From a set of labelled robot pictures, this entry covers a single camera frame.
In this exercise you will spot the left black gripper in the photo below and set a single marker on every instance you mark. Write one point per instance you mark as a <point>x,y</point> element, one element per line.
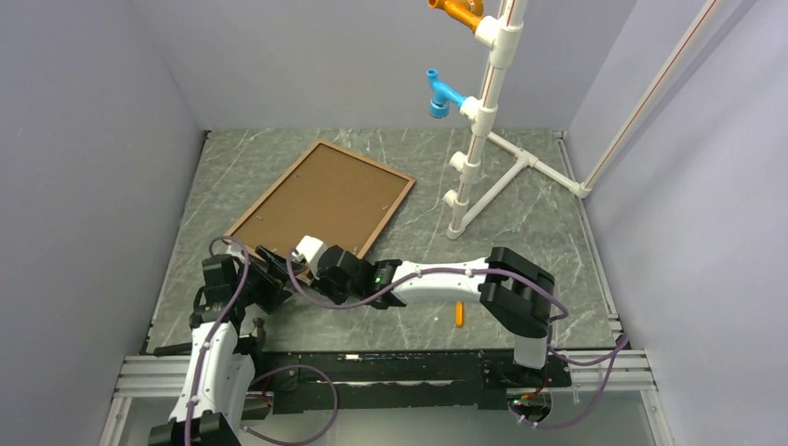
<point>273,280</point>

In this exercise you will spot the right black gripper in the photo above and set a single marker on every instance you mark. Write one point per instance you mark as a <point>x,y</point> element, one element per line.
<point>321,284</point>

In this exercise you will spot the blue picture frame with photo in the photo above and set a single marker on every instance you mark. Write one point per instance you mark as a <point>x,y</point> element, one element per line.
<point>330,193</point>

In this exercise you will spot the yellow handled screwdriver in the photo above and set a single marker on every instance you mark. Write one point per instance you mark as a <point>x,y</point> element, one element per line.
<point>459,314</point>

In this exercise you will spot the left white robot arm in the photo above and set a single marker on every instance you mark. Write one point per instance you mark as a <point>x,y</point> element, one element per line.
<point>222,362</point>

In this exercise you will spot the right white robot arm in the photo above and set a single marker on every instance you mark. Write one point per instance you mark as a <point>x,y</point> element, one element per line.
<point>515,291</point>

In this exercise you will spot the white PVC pipe stand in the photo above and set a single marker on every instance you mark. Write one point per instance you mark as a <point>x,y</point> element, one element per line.
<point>501,35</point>

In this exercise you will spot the blue pipe fitting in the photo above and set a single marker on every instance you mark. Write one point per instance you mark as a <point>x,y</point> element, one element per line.
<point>443,95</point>

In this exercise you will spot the white diagonal PVC pole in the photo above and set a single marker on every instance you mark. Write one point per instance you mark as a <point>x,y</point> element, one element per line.
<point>647,99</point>

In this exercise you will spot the orange pipe fitting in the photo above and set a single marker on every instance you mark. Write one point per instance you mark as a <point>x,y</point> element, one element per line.
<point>467,12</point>

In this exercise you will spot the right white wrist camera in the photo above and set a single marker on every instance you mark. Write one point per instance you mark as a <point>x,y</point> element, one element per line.
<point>308,253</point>

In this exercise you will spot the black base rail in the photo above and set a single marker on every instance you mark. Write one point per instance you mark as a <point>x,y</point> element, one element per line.
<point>300,381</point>

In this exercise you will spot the aluminium extrusion frame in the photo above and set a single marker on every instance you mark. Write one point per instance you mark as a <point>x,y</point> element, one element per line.
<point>162,377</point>

